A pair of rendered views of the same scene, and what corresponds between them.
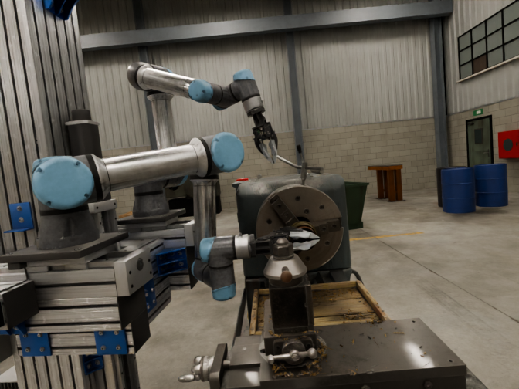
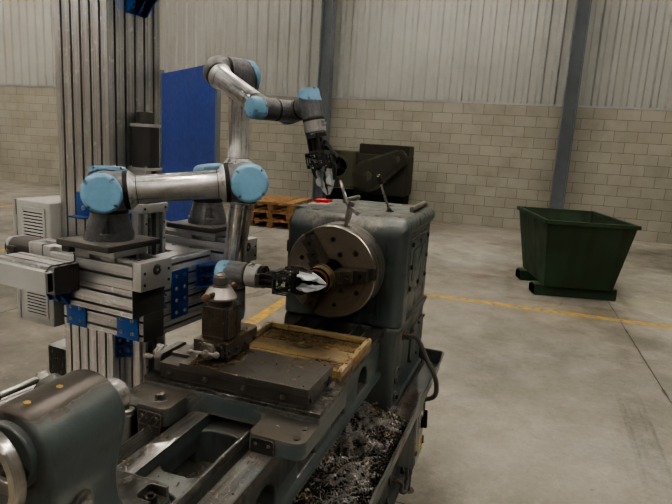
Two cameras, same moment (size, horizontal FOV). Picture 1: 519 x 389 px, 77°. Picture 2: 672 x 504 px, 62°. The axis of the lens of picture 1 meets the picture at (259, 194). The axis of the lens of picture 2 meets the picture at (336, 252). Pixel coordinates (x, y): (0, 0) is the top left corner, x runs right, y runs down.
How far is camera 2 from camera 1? 93 cm
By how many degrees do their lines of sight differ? 18
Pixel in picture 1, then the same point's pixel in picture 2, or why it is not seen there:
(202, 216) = (231, 238)
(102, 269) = (124, 266)
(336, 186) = (395, 233)
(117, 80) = not seen: outside the picture
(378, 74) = not seen: outside the picture
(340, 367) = (233, 370)
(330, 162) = (621, 173)
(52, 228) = (95, 224)
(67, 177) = (103, 190)
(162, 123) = (235, 124)
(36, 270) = (81, 255)
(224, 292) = not seen: hidden behind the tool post
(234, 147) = (255, 180)
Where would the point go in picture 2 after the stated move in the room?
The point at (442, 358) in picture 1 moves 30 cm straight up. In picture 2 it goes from (300, 384) to (307, 253)
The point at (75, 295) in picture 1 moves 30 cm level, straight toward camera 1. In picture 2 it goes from (104, 282) to (87, 311)
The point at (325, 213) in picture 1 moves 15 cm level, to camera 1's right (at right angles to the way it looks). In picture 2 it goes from (358, 261) to (404, 267)
